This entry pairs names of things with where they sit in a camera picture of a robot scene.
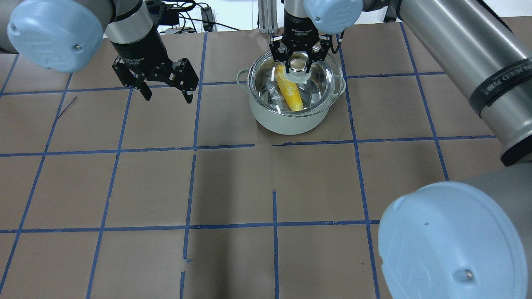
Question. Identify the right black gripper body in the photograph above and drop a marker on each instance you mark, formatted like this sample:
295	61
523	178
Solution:
297	29

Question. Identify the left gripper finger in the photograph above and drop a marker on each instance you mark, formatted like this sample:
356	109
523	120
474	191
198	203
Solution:
127	79
184	78

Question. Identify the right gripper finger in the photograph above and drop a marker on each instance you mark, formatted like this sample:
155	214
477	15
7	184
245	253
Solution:
281	52
318	52

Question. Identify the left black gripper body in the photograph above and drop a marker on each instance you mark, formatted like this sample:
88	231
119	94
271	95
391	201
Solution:
139	49

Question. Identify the yellow corn cob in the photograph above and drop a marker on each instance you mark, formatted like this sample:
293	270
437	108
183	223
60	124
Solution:
289	90

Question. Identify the glass pot lid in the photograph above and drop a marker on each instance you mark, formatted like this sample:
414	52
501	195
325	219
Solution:
320	84

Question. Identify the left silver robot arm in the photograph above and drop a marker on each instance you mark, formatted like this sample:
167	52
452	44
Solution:
64	35

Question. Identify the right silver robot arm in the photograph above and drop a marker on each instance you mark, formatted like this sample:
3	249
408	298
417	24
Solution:
400	126

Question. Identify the pale green cooking pot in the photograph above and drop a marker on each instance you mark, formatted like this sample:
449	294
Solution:
283	125

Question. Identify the black power adapter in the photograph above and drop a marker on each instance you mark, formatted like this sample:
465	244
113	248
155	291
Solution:
207	18

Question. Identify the aluminium frame post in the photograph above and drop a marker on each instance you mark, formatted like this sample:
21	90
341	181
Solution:
267	17

